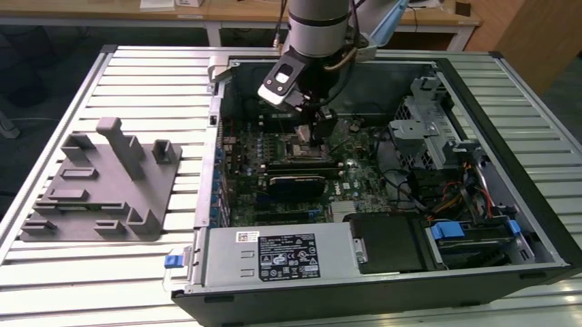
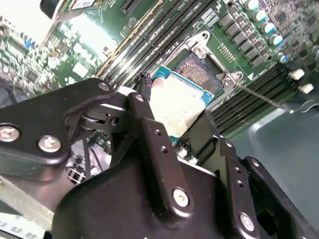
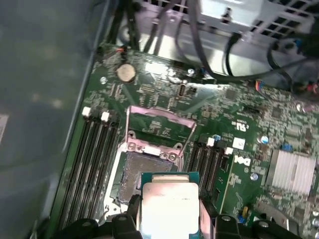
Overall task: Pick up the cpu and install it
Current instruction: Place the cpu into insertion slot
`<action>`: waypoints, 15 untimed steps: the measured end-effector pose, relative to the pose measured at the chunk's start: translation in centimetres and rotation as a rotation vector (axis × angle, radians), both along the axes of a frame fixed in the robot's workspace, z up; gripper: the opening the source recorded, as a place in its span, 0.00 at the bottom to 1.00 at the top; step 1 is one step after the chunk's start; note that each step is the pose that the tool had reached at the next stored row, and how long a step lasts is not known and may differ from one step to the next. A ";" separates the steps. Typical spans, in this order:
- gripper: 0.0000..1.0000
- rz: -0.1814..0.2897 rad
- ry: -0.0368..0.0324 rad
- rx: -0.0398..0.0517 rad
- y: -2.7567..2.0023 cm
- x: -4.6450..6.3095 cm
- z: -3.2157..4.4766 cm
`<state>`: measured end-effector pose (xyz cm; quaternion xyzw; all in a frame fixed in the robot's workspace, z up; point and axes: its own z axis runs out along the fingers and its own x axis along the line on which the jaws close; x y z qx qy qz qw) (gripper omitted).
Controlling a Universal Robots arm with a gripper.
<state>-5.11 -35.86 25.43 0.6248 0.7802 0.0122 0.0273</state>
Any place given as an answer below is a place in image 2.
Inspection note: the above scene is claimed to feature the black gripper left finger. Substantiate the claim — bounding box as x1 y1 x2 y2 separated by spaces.
0 71 197 225

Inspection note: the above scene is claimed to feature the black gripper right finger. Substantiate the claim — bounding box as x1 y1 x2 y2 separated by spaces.
188 109 319 239

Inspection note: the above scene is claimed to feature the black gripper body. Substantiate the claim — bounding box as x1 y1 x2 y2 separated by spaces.
51 159 250 239

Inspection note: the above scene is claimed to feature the thin metal locking lever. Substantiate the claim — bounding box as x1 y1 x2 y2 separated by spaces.
235 82 295 114

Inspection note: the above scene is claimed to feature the silver CPU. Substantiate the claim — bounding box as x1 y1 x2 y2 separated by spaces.
149 65 215 146

